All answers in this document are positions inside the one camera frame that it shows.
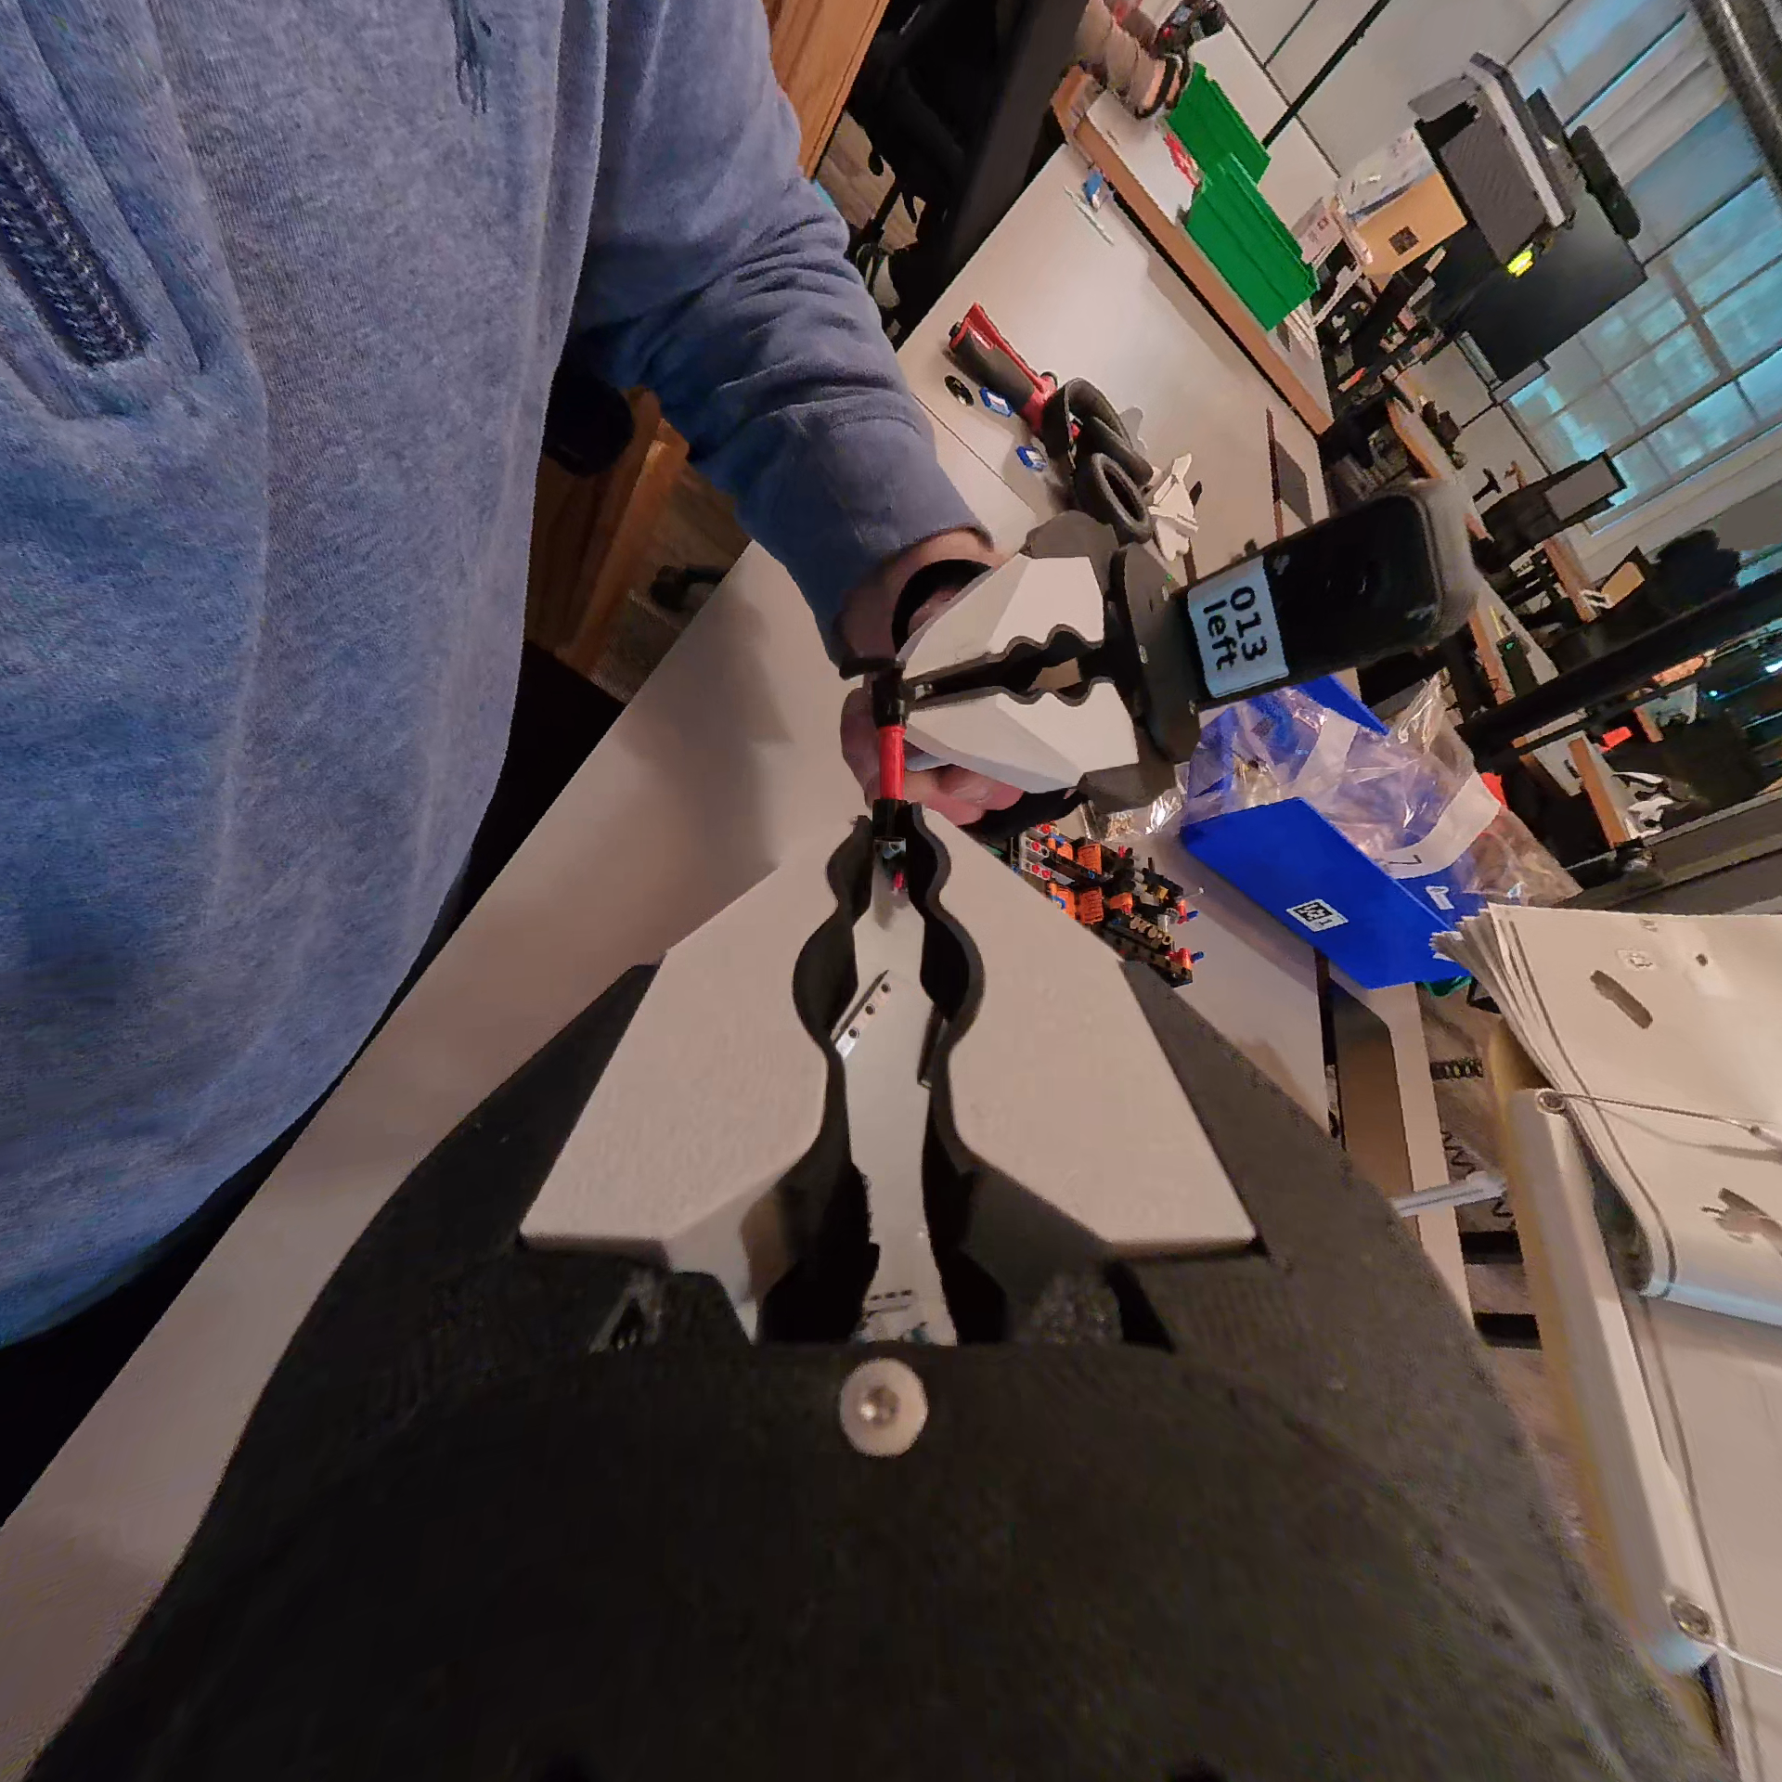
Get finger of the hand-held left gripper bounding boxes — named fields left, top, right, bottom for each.
left=902, top=680, right=1141, bottom=787
left=895, top=552, right=1119, bottom=685

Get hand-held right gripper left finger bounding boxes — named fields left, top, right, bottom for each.
left=518, top=819, right=892, bottom=1341

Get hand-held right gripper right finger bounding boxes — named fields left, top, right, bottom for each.
left=902, top=813, right=1266, bottom=1341

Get person's left forearm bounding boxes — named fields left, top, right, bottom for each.
left=572, top=138, right=995, bottom=666

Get partly built lego model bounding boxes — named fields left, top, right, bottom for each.
left=1016, top=821, right=1198, bottom=991

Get person's left hand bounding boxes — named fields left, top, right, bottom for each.
left=838, top=531, right=1040, bottom=825

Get white plastic parts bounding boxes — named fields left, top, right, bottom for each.
left=1141, top=442, right=1209, bottom=563

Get red and black tool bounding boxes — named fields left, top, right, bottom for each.
left=948, top=303, right=1062, bottom=436

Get black pole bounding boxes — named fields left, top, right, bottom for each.
left=1455, top=572, right=1782, bottom=760

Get green plastic bin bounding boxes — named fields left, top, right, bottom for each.
left=1161, top=60, right=1274, bottom=181
left=1183, top=159, right=1317, bottom=326

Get black television screen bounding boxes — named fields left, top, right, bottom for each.
left=1449, top=131, right=1653, bottom=399

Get grey flat panel device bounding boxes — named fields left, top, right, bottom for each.
left=1409, top=51, right=1583, bottom=270

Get open instruction booklet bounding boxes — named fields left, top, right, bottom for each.
left=1433, top=899, right=1782, bottom=1325

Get white book stand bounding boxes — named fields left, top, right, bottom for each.
left=1392, top=1031, right=1782, bottom=1782

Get person's blue sweater torso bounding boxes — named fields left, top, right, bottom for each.
left=0, top=0, right=783, bottom=1343

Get black strap loops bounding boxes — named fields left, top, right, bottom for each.
left=1044, top=377, right=1161, bottom=547

